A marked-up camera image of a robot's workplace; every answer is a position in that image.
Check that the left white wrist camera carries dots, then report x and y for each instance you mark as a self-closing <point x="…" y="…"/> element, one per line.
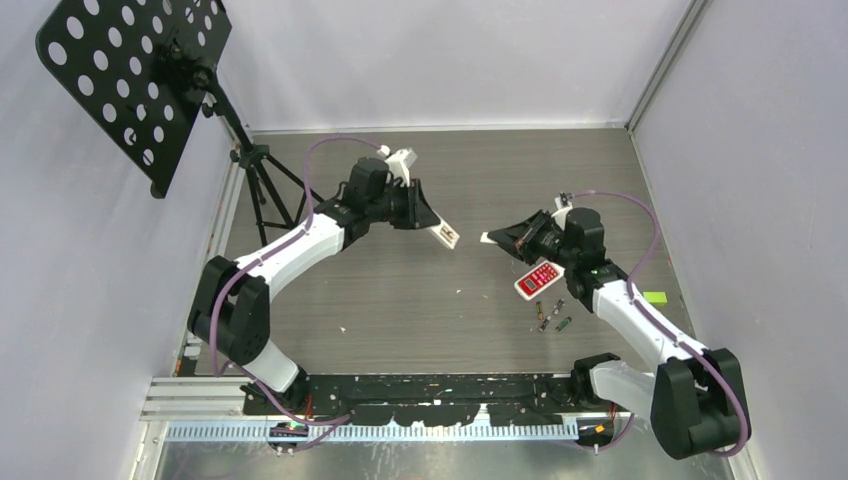
<point x="399" y="162"/>

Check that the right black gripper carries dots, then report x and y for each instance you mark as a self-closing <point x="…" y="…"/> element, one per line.
<point x="519" y="240"/>

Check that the black perforated music stand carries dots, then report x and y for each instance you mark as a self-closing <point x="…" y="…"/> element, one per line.
<point x="145" y="71"/>

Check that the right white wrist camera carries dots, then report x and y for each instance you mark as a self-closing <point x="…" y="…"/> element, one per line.
<point x="563" y="205"/>

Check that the green block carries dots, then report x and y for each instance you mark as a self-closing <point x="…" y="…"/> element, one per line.
<point x="656" y="298"/>

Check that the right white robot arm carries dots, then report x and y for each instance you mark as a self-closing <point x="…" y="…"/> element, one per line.
<point x="693" y="397"/>

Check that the green battery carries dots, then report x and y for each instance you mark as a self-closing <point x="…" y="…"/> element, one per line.
<point x="563" y="324"/>

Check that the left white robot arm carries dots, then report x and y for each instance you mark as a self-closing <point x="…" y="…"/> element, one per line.
<point x="231" y="308"/>

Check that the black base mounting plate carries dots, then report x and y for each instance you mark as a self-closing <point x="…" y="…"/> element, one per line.
<point x="431" y="400"/>

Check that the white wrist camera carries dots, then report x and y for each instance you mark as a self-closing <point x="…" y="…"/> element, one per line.
<point x="399" y="162"/>
<point x="563" y="205"/>

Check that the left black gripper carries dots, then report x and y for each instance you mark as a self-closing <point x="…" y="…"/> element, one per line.
<point x="418" y="213"/>

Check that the black purple battery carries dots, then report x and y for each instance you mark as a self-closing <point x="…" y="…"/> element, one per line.
<point x="546" y="319"/>

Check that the long white remote control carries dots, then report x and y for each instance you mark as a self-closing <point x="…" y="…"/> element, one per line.
<point x="445" y="234"/>

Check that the white battery cover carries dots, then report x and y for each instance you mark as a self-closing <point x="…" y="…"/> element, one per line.
<point x="486" y="239"/>

